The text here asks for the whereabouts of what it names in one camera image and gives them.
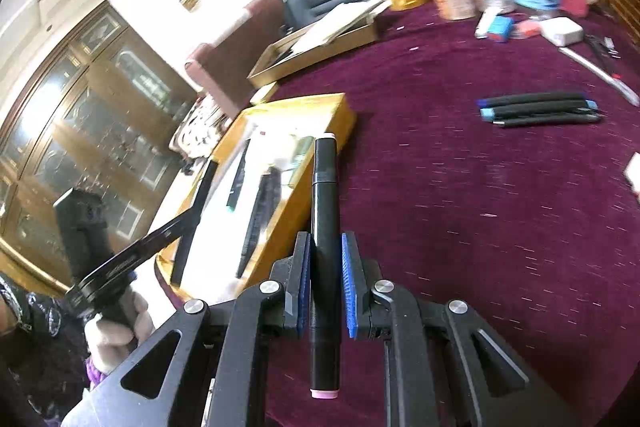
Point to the wooden glass cabinet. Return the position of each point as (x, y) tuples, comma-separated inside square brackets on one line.
[(98, 114)]

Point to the black marker light-blue cap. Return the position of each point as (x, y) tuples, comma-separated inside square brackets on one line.
[(537, 108)]

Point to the black marker yellow cap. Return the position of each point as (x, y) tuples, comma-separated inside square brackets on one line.
[(549, 120)]

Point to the black marker green caps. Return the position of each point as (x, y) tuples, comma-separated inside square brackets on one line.
[(238, 180)]

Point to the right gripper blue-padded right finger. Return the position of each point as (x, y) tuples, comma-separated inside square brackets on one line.
[(356, 289)]

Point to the left white-gloved hand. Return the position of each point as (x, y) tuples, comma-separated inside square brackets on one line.
[(107, 340)]

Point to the white power adapter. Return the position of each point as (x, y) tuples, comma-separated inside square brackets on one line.
[(561, 31)]

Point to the black marker blue cap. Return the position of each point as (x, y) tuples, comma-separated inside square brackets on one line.
[(504, 100)]

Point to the brown cardboard box with papers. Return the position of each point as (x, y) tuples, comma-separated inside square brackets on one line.
[(346, 27)]

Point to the blue small box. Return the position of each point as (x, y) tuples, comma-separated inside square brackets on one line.
[(500, 28)]

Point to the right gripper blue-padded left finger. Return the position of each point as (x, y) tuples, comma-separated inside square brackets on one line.
[(297, 287)]

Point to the black marker pink cap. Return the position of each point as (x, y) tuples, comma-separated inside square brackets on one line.
[(325, 330)]

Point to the yellow-taped white tray box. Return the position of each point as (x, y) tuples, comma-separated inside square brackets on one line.
[(281, 134)]

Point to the black marker yellow ends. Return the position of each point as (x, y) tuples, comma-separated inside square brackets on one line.
[(266, 203)]

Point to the maroon armchair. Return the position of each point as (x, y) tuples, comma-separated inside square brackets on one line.
[(221, 67)]

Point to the white bottle red label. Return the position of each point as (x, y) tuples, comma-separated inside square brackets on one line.
[(632, 174)]

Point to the white utility knife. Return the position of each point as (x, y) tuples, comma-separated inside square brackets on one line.
[(626, 92)]

